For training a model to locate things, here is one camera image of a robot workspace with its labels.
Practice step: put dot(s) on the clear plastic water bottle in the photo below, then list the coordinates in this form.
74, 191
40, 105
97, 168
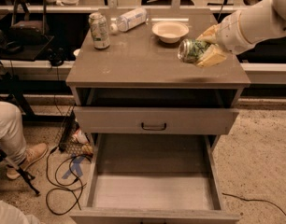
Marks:
129, 20

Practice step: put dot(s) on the closed drawer with handle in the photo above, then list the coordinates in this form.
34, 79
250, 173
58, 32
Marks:
155, 120

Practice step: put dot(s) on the upright white green can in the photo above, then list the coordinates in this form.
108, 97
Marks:
99, 30

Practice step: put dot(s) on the person's leg in beige trousers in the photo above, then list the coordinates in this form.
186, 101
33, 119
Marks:
12, 140

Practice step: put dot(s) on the tan shoe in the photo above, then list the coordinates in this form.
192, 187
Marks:
26, 157

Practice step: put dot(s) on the grey drawer cabinet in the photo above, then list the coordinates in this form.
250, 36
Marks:
138, 70

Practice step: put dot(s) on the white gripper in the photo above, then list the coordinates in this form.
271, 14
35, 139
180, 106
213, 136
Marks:
231, 36

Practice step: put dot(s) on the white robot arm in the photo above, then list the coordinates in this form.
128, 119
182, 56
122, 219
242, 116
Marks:
243, 30

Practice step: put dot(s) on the crushed green can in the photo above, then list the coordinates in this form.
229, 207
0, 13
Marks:
191, 50

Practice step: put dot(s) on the black headphones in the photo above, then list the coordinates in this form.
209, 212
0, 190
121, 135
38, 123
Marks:
56, 57

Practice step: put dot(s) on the open lower drawer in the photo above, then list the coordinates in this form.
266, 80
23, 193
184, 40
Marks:
152, 179

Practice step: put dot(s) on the black wire basket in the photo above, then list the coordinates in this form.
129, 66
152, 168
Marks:
71, 139

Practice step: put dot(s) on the white bowl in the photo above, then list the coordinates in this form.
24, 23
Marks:
170, 31

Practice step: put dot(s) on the black bag on shelf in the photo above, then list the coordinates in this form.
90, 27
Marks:
27, 31

